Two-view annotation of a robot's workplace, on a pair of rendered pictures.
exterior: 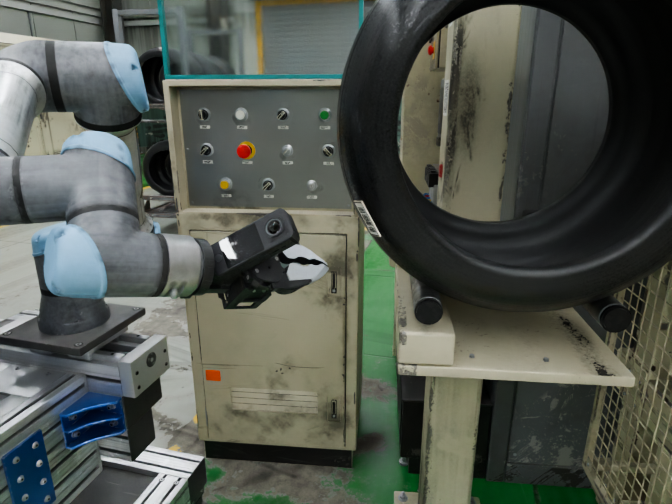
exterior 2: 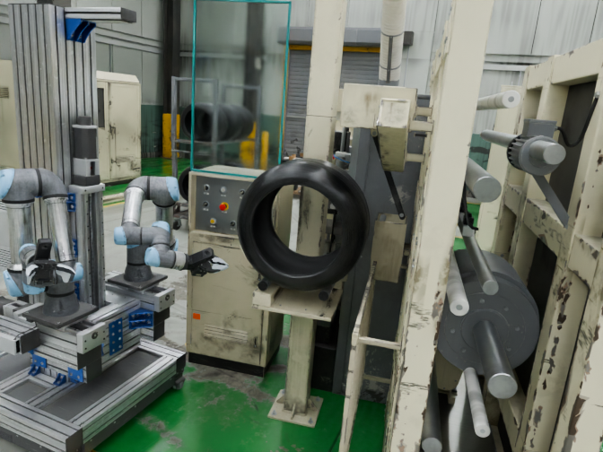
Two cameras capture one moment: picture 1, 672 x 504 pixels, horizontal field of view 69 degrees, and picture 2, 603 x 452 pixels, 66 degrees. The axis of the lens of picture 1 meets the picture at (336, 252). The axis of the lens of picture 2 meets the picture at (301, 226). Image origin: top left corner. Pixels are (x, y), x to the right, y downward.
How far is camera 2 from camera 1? 1.43 m
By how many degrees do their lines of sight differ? 7
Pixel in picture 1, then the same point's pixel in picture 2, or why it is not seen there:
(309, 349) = (245, 308)
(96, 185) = (160, 237)
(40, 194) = (145, 238)
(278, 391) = (228, 328)
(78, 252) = (153, 255)
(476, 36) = not seen: hidden behind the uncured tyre
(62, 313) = (135, 273)
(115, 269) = (161, 260)
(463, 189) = (304, 240)
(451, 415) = (298, 343)
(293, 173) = not seen: hidden behind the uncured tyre
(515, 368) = (292, 310)
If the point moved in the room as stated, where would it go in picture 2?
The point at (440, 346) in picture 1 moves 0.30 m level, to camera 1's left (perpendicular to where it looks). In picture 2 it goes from (266, 299) to (201, 291)
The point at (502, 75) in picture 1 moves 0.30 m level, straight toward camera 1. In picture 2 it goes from (319, 197) to (292, 206)
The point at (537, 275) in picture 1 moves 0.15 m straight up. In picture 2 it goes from (293, 277) to (296, 244)
